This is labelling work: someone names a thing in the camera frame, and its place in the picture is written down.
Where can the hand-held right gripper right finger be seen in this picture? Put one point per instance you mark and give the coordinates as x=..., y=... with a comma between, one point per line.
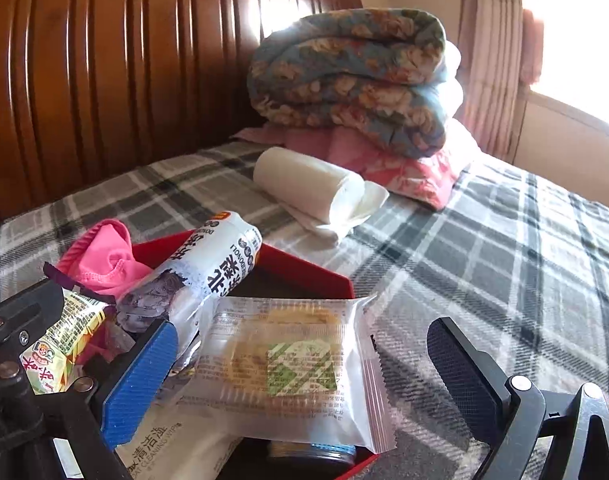
x=464, y=370

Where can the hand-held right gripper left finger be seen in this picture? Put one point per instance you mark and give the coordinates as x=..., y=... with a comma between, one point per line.
x=134, y=385

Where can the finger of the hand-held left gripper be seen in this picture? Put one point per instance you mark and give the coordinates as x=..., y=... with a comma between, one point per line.
x=14, y=315

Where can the colourful foil snack packet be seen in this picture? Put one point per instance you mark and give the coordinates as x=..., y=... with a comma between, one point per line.
x=64, y=340

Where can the white wipes packet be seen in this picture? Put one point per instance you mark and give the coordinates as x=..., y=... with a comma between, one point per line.
x=174, y=455

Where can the pink cloth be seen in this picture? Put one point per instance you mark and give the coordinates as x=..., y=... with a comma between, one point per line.
x=104, y=250

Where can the white label snack packet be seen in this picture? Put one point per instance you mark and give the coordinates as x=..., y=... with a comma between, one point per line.
x=209, y=260

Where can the translucent white pastry packet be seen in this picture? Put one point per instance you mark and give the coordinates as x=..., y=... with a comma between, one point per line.
x=284, y=360

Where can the red octagonal box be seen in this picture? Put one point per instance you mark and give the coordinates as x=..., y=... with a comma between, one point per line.
x=294, y=275

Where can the grey plaid blanket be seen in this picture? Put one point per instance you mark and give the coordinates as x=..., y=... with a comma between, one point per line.
x=484, y=260

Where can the pink floral pillow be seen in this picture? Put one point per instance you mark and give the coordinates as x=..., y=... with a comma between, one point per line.
x=409, y=170

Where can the white roll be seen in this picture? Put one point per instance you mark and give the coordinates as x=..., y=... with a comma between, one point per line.
x=304, y=180

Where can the brown wooden headboard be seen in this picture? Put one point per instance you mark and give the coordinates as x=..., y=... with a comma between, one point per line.
x=109, y=60

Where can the floral folded quilt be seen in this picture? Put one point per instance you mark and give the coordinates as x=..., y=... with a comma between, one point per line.
x=344, y=70

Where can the pink striped curtain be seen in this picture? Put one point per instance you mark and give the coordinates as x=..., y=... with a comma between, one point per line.
x=489, y=35

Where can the bright window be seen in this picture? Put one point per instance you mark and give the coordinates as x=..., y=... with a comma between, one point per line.
x=579, y=25

